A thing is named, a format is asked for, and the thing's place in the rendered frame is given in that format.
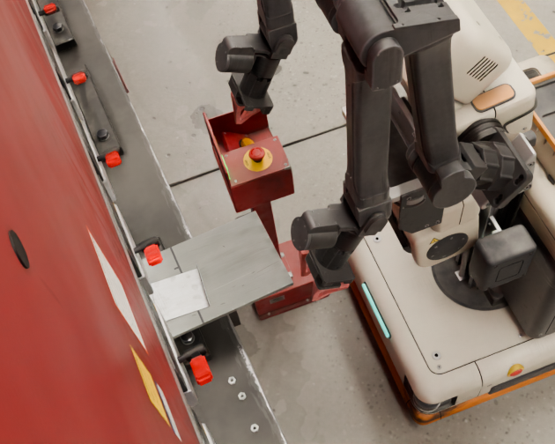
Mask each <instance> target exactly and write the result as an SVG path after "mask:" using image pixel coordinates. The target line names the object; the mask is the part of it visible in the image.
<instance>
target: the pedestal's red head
mask: <svg viewBox="0 0 555 444"><path fill-rule="evenodd" d="M203 117H204V120H205V123H206V127H207V130H208V133H209V136H210V140H211V145H212V150H213V152H214V156H215V158H216V161H217V163H218V167H219V170H220V172H221V174H222V177H223V179H224V181H225V184H226V188H227V190H228V193H229V196H230V197H231V200H232V203H233V207H234V209H235V211H236V212H237V213H238V212H241V211H245V210H248V209H251V208H254V207H256V206H258V205H261V204H266V203H268V202H271V201H274V200H277V199H279V198H282V197H285V196H289V195H291V194H294V193H295V190H294V183H293V177H292V167H291V164H290V162H289V160H288V158H287V156H286V154H285V151H284V148H283V146H282V145H281V143H280V140H279V138H278V136H272V134H271V131H270V128H269V124H268V117H267V115H263V114H262V112H261V111H260V112H258V113H256V114H254V115H252V116H250V117H249V118H248V119H247V120H246V121H245V122H244V123H242V124H236V123H235V120H234V113H233V111H231V112H228V113H225V114H222V115H218V116H215V117H212V118H210V119H207V117H206V114H205V112H203ZM208 120H209V122H210V124H209V122H208ZM210 125H211V126H210ZM211 129H212V130H211ZM212 131H213V133H212ZM213 135H214V136H215V137H214V136H213ZM215 138H216V140H217V142H216V140H215ZM243 138H249V139H251V140H252V141H253V142H254V143H253V144H249V145H246V146H243V147H240V146H239V141H240V140H241V139H243ZM217 143H218V144H217ZM218 147H219V148H218ZM254 147H262V148H265V149H267V150H269V151H270V153H271V155H272V162H271V164H270V166H269V167H268V168H266V169H264V170H262V171H258V172H256V171H251V170H249V169H247V168H246V167H245V165H244V162H243V158H244V155H245V154H246V152H248V151H249V150H251V149H252V148H254ZM219 150H220V151H219ZM221 155H222V156H223V159H224V160H223V159H222V156H221ZM224 161H225V163H226V164H225V163H224ZM226 167H227V170H228V172H227V170H226ZM228 174H229V175H228ZM229 177H230V179H229Z"/></svg>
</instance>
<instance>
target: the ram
mask: <svg viewBox="0 0 555 444"><path fill-rule="evenodd" d="M87 227H88V229H89V231H90V232H91V234H92V236H93V238H94V239H95V240H96V242H97V243H98V245H99V247H100V249H101V251H102V252H103V254H104V256H105V257H106V258H107V260H108V262H109V264H110V265H111V267H112V269H113V270H114V272H115V274H116V276H117V277H118V278H119V280H120V281H121V283H122V287H123V290H124V291H125V294H126V297H127V299H128V302H129V305H130V308H131V310H132V313H133V315H134V317H135V320H136V323H137V326H138V328H139V331H140V334H141V336H142V338H143V341H144V345H145V347H146V350H147V352H148V354H149V355H148V354H147V352H146V351H145V349H144V347H143V346H142V345H141V344H140V342H139V341H138V339H137V337H136V335H135V334H134V332H133V331H132V329H131V328H130V326H129V324H128V323H127V322H126V321H125V319H124V318H123V316H122V314H121V313H120V311H119V310H118V308H117V307H116V305H115V302H114V300H113V297H112V294H111V292H110V290H109V287H108V284H107V280H106V278H105V276H104V273H103V270H102V268H101V266H100V261H99V259H98V256H97V254H96V251H95V249H94V246H93V243H92V240H91V237H90V234H89V233H88V230H87ZM130 345H131V347H132V348H133V350H134V351H135V353H136V354H137V356H138V357H139V358H140V359H141V361H142V362H143V364H144V366H145V367H146V368H147V370H148V371H149V373H150V374H151V376H152V380H153V382H154V385H155V388H156V389H157V392H158V395H159V399H160V401H161V403H162V406H163V409H164V411H165V413H166V417H167V420H168V423H169V424H168V423H167V422H166V421H165V420H164V418H163V417H162V416H161V414H160V413H159V411H158V410H157V409H156V407H155V406H154V405H153V403H152V402H151V400H150V397H149V396H148V393H147V390H146V387H145V385H144V381H143V379H142V376H141V374H140V371H139V369H138V366H137V362H136V360H135V357H134V354H133V352H132V350H131V347H130ZM155 382H157V384H158V385H159V387H160V389H161V390H162V391H163V394H164V396H165V398H166V402H167V405H168V407H169V410H170V412H171V414H172V417H173V419H174V423H175V425H176V428H177V431H178V433H179V435H180V437H181V440H180V439H179V438H178V436H177V435H176V434H175V432H174V430H173V428H172V425H171V423H170V420H169V417H168V416H167V412H166V409H165V406H164V404H163V402H162V399H161V397H160V394H159V391H158V388H157V385H156V383H155ZM0 444H200V441H199V439H198V437H197V435H196V431H195V428H194V426H193V424H192V421H191V419H190V416H189V413H188V411H187V408H186V406H185V403H184V402H183V399H182V396H181V392H180V390H179V388H178V386H177V383H176V381H175V378H174V375H173V373H172V370H171V367H170V366H169V363H168V361H167V357H166V354H165V353H164V350H163V348H162V345H161V343H160V341H159V337H158V334H157V332H156V329H155V328H154V325H153V323H152V319H151V317H150V315H149V312H148V309H147V307H146V305H145V303H144V299H143V296H142V294H141V292H140V290H139V287H138V285H137V281H136V279H135V276H134V274H133V271H132V269H131V267H130V263H129V261H128V258H127V256H126V254H125V251H124V249H123V246H122V243H121V241H120V238H119V236H118V233H117V231H116V229H115V225H114V222H113V220H112V218H111V216H110V213H109V211H108V208H107V205H106V203H105V200H104V198H103V195H102V193H101V191H100V187H99V184H98V182H97V180H96V178H95V175H94V173H93V170H92V167H91V164H90V162H89V159H88V158H87V155H86V153H85V149H84V146H83V145H82V142H81V140H80V137H79V134H78V131H77V129H76V126H75V124H74V122H73V120H72V117H71V115H70V111H69V109H68V106H67V104H66V101H65V99H64V97H63V93H62V91H61V88H60V86H59V84H58V82H57V79H56V75H55V73H54V71H53V68H52V66H51V63H50V61H49V59H48V55H47V53H46V50H45V48H44V46H43V43H42V41H41V37H40V35H39V33H38V30H37V28H36V25H35V24H34V21H33V17H32V14H31V12H30V10H29V8H28V5H27V3H26V0H0Z"/></svg>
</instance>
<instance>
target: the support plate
mask: <svg viewBox="0 0 555 444"><path fill-rule="evenodd" d="M172 249H173V251H174V254H175V256H176V259H177V261H178V263H179V265H180V267H181V270H182V273H184V272H187V271H190V270H194V269H197V267H196V263H197V266H198V268H199V271H200V274H201V277H202V280H203V285H204V288H205V291H206V293H207V297H208V300H209V302H210V305H211V306H210V307H206V308H203V309H200V310H199V311H200V314H201V316H202V317H203V321H204V323H202V321H201V319H200V316H199V314H198V312H197V311H195V312H192V313H189V314H185V315H182V316H180V317H177V318H174V319H172V320H169V321H166V324H167V326H168V328H169V330H170V332H171V334H172V337H173V339H175V338H177V337H179V336H182V335H184V334H186V333H188V332H190V331H192V330H194V329H197V328H200V327H202V326H204V325H205V324H207V323H210V322H213V321H215V320H217V319H219V318H221V317H223V316H225V315H229V314H231V313H232V312H234V311H237V310H239V309H241V308H243V307H246V306H248V305H250V304H252V303H255V302H257V301H258V300H261V299H264V298H266V297H268V296H270V295H271V294H274V293H276V292H279V291H282V290H284V289H285V288H287V287H289V286H292V285H293V281H292V279H291V277H290V275H289V273H288V271H287V269H286V268H285V266H284V264H283V262H282V260H281V258H280V256H279V254H278V252H277V250H276V249H275V247H274V245H273V243H272V241H271V239H270V236H269V235H268V234H267V232H266V230H265V228H264V226H263V223H262V221H261V220H260V219H259V217H258V215H257V213H256V211H253V212H251V213H249V214H247V215H245V216H242V217H240V218H237V219H235V220H233V221H230V222H228V223H226V224H223V225H222V226H219V227H216V228H214V229H212V230H210V231H208V232H206V233H202V234H200V235H197V236H196V237H194V238H191V239H189V240H186V241H184V242H182V243H180V244H177V245H175V246H173V247H172ZM160 253H161V255H162V258H163V261H162V263H159V264H157V265H155V266H149V264H148V262H147V260H146V258H145V259H143V260H142V263H143V265H144V268H145V271H146V273H147V275H148V278H149V279H150V282H151V284H152V283H155V282H158V281H160V280H163V279H166V278H170V277H173V276H176V275H179V274H181V273H180V271H179V269H176V270H175V269H174V268H176V267H178V266H177V264H176V261H175V260H174V256H173V254H172V252H171V250H170V248H168V249H165V250H163V251H161V252H160Z"/></svg>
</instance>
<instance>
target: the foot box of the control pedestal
mask: <svg viewBox="0 0 555 444"><path fill-rule="evenodd" d="M279 249H280V253H281V252H284V255H285V258H286V261H287V262H288V265H289V267H290V270H291V272H292V275H293V277H291V279H292V281H293V285H292V286H289V287H287V288H285V289H284V290H282V291H279V292H276V293H274V294H271V295H270V296H268V297H266V298H264V299H261V300H258V301H257V302H255V303H254V305H255V309H256V312H257V314H258V316H259V319H260V321H262V320H265V319H267V318H270V317H272V316H275V315H279V314H282V313H284V312H287V311H289V310H292V309H294V308H297V307H301V306H304V305H306V304H309V303H312V302H313V301H312V300H311V296H312V289H313V282H314V278H313V276H312V274H311V273H310V274H309V275H308V276H306V277H302V276H301V275H300V258H299V250H297V249H296V248H295V247H294V246H293V244H292V240H288V241H285V242H282V243H280V244H279Z"/></svg>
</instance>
